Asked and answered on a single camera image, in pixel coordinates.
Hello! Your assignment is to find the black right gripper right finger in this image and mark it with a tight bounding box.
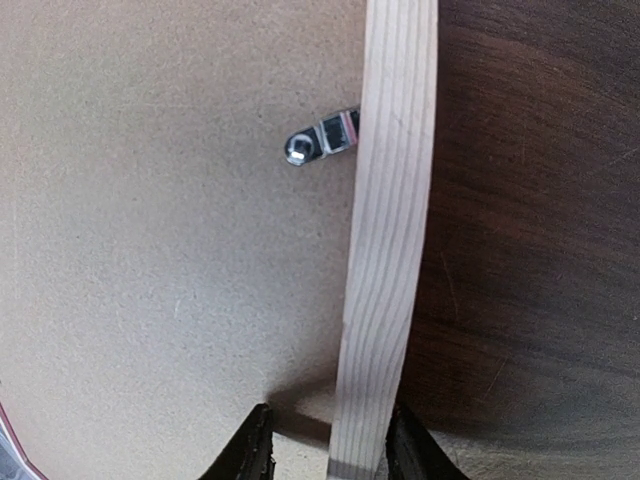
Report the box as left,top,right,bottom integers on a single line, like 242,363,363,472
386,404,468,480

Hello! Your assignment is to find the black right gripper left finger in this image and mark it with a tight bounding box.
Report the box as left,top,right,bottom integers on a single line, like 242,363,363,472
200,403,275,480

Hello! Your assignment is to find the brown backing board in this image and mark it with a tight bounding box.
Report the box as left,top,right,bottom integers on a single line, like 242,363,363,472
0,0,369,480

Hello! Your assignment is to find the light wood picture frame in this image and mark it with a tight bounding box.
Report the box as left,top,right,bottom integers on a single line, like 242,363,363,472
0,0,441,480

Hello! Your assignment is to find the metal frame clip right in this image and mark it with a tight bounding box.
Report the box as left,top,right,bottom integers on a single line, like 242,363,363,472
284,106,360,167

